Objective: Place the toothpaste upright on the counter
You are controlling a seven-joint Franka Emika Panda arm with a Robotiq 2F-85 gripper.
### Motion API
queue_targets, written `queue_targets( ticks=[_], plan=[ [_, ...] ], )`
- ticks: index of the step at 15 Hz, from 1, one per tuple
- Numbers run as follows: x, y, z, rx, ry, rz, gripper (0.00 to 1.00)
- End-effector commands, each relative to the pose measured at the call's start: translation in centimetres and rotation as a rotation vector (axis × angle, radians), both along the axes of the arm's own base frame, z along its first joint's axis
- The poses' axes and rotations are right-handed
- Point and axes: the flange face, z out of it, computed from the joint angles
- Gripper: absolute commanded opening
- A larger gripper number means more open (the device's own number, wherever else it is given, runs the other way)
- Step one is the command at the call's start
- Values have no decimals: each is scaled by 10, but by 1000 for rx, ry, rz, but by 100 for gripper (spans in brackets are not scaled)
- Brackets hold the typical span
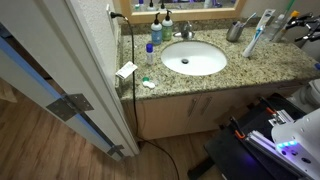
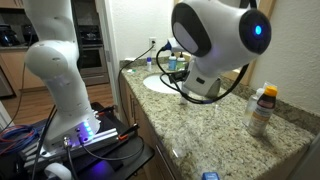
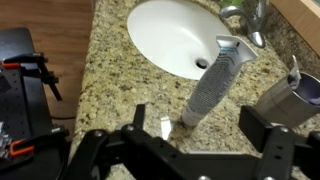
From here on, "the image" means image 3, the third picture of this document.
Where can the chrome faucet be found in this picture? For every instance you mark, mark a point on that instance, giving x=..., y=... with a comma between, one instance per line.
x=250, y=20

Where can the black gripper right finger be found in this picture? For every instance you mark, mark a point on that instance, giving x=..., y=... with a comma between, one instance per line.
x=253, y=126

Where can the white toothpaste tube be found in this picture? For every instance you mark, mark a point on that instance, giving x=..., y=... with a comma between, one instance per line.
x=215, y=80

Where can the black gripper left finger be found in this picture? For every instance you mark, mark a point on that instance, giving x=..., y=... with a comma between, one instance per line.
x=139, y=116

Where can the black robot cart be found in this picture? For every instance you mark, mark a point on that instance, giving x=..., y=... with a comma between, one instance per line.
x=20, y=100

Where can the white oval sink basin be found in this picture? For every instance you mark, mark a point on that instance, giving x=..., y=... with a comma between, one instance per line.
x=166, y=36

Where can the white and blue toothbrush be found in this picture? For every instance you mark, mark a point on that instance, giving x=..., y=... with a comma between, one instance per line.
x=295, y=71

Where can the black clamp with orange tip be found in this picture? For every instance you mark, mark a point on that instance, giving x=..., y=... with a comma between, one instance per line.
x=43, y=71
x=36, y=141

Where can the grey metal cup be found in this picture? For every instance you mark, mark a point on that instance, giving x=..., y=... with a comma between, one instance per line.
x=283, y=103

